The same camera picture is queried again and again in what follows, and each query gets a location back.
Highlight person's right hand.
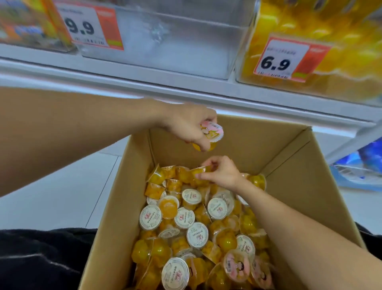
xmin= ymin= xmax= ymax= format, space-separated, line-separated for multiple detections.
xmin=195 ymin=155 xmax=245 ymax=192

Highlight person's left hand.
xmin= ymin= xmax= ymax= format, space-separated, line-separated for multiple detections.
xmin=160 ymin=101 xmax=218 ymax=151

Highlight yellow jelly cup pink lid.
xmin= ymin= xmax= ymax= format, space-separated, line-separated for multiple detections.
xmin=192 ymin=120 xmax=224 ymax=152
xmin=190 ymin=165 xmax=213 ymax=187

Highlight brown cardboard box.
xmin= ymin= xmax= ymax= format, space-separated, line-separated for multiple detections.
xmin=78 ymin=114 xmax=367 ymax=290

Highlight pile of yellow jelly cups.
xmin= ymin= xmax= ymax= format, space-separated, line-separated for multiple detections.
xmin=131 ymin=163 xmax=275 ymax=290

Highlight person's left forearm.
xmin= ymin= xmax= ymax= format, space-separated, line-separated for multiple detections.
xmin=0 ymin=86 xmax=171 ymax=198

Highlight person's right forearm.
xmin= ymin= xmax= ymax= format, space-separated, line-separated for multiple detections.
xmin=234 ymin=178 xmax=382 ymax=290

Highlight person's black trousers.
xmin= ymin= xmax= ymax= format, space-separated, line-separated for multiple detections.
xmin=0 ymin=222 xmax=382 ymax=290

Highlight orange white price tag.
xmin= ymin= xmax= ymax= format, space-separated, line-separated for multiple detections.
xmin=55 ymin=1 xmax=125 ymax=51
xmin=253 ymin=35 xmax=332 ymax=83

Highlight blue snack bags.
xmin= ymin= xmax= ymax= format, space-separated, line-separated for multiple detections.
xmin=335 ymin=137 xmax=382 ymax=174

